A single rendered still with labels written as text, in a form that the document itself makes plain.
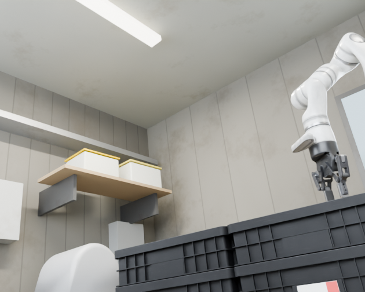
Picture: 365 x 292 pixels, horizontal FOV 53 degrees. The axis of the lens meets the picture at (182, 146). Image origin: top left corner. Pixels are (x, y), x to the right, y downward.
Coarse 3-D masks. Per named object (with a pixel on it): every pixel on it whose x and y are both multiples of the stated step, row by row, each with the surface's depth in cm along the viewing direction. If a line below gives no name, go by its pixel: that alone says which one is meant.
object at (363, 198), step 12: (324, 204) 87; (336, 204) 86; (348, 204) 84; (360, 204) 83; (264, 216) 94; (276, 216) 92; (288, 216) 91; (300, 216) 89; (228, 228) 98; (240, 228) 96
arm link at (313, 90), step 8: (312, 80) 105; (304, 88) 105; (312, 88) 104; (320, 88) 104; (304, 96) 106; (312, 96) 103; (320, 96) 104; (312, 104) 103; (320, 104) 103; (312, 112) 103; (320, 112) 102; (304, 120) 104; (312, 120) 102; (320, 120) 101; (328, 120) 103; (304, 128) 105
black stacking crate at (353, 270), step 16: (304, 256) 86; (320, 256) 84; (336, 256) 82; (352, 256) 81; (240, 272) 93; (256, 272) 91; (272, 272) 90; (288, 272) 88; (304, 272) 86; (320, 272) 84; (336, 272) 82; (352, 272) 81; (256, 288) 91; (272, 288) 88; (288, 288) 87; (352, 288) 80
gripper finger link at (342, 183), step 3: (345, 174) 92; (339, 177) 94; (342, 177) 92; (345, 177) 93; (342, 180) 93; (345, 180) 93; (342, 183) 93; (345, 183) 93; (342, 186) 93; (345, 186) 93; (342, 189) 92; (345, 189) 93; (342, 192) 92; (345, 192) 92; (348, 192) 92
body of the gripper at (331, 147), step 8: (320, 144) 98; (328, 144) 98; (336, 144) 99; (312, 152) 100; (320, 152) 98; (328, 152) 98; (336, 152) 97; (320, 160) 101; (328, 160) 97; (336, 168) 96; (328, 176) 99
